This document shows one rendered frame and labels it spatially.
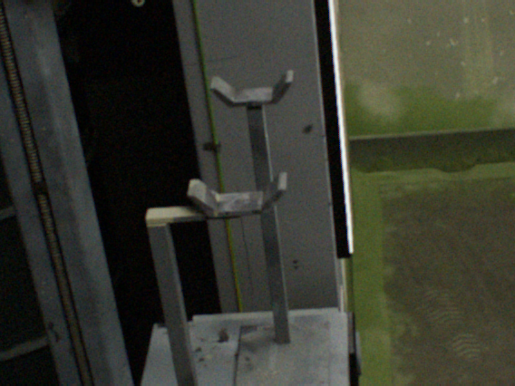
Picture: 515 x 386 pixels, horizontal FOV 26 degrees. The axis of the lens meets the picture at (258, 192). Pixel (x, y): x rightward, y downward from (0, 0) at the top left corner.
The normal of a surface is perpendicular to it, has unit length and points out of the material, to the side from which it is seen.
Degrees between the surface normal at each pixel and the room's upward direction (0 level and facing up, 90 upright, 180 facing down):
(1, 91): 90
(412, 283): 0
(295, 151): 90
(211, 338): 0
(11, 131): 90
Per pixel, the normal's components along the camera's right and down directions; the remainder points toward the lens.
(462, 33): -0.11, -0.04
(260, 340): -0.11, -0.86
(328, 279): -0.05, 0.51
